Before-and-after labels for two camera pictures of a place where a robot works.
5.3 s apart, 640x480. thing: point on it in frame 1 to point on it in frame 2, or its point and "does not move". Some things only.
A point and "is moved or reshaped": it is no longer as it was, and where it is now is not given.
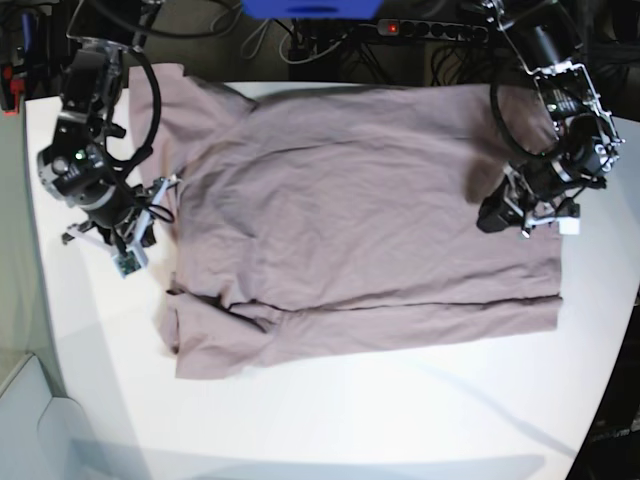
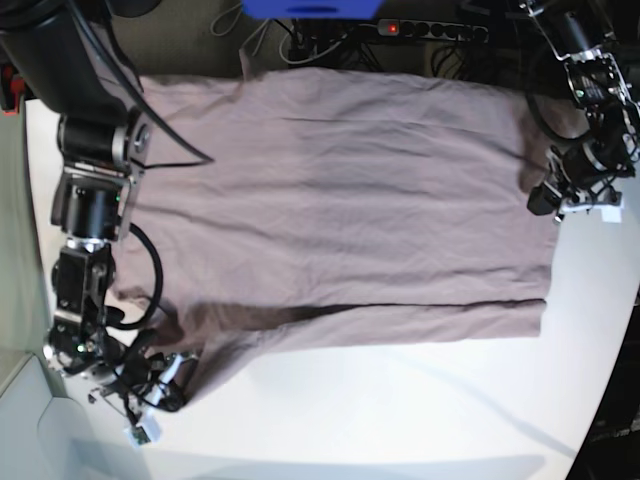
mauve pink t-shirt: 323,221 is moved or reshaped
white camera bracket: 132,256 to 147,428
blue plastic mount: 312,9 does not move
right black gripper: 539,178 to 598,157
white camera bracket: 567,225 to 609,203
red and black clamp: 11,89 does not move
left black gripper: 113,206 to 134,369
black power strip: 400,27 does not move
